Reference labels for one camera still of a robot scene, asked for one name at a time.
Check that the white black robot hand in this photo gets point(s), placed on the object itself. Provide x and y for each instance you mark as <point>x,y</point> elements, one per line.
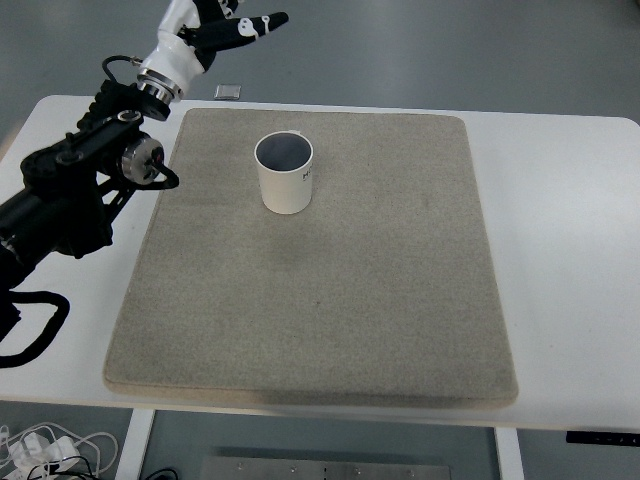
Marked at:
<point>169,69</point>

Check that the white cup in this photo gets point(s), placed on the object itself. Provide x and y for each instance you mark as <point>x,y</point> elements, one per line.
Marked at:
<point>284,161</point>

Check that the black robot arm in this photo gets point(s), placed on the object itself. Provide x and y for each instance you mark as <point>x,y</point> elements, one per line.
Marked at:
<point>74,189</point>

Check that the small silver square floor plate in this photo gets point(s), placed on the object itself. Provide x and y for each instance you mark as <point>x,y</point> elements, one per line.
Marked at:
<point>227,92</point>

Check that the beige felt mat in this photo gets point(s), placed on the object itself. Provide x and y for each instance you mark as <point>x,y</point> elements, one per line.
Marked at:
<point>381,292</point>

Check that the white table leg left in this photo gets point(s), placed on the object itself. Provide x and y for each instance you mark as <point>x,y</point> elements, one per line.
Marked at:
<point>135,444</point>

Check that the white table leg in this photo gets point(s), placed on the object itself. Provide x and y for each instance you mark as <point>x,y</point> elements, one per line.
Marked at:
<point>135,444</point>
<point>508,454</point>

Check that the white table leg right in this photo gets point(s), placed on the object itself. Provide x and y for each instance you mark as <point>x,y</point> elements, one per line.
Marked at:
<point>508,454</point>

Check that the black table control panel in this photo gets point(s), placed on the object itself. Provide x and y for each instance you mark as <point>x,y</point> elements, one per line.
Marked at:
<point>603,438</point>

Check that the grey metal base plate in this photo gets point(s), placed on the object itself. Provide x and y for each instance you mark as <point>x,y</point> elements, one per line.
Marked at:
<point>239,468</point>

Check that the white power adapter with cables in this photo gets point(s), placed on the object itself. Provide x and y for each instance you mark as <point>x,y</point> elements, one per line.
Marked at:
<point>51,451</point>

